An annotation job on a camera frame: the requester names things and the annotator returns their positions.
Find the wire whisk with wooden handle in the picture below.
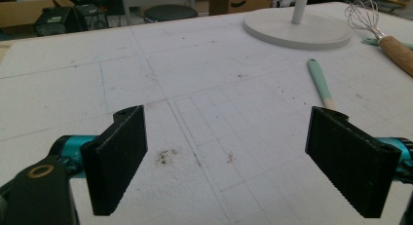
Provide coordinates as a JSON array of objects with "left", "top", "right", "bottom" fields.
[{"left": 344, "top": 0, "right": 413, "bottom": 78}]

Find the black round stool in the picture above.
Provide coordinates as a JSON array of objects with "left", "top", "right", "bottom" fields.
[{"left": 143, "top": 4, "right": 199, "bottom": 24}]

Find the white rack stand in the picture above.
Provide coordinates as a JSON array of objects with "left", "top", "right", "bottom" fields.
[{"left": 243, "top": 0, "right": 355, "bottom": 52}]

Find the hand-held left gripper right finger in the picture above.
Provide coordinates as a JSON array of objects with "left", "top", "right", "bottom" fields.
[{"left": 305, "top": 105, "right": 402, "bottom": 219}]

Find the open cardboard box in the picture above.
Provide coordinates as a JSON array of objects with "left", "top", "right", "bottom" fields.
[{"left": 0, "top": 0, "right": 76, "bottom": 28}]

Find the mint-handled pastry brush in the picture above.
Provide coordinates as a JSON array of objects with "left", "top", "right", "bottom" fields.
[{"left": 306, "top": 58, "right": 337, "bottom": 111}]

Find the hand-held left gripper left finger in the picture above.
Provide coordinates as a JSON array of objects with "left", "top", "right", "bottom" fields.
[{"left": 80, "top": 104, "right": 149, "bottom": 217}]

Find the white grid foam mat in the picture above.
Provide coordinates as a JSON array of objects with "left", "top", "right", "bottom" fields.
[{"left": 0, "top": 2, "right": 413, "bottom": 225}]

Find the cardboard box with black logo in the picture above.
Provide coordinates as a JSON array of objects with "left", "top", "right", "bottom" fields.
[{"left": 208, "top": 0, "right": 274, "bottom": 17}]

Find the black computer tower green label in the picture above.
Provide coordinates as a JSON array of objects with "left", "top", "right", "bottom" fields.
[{"left": 33, "top": 5, "right": 81, "bottom": 37}]

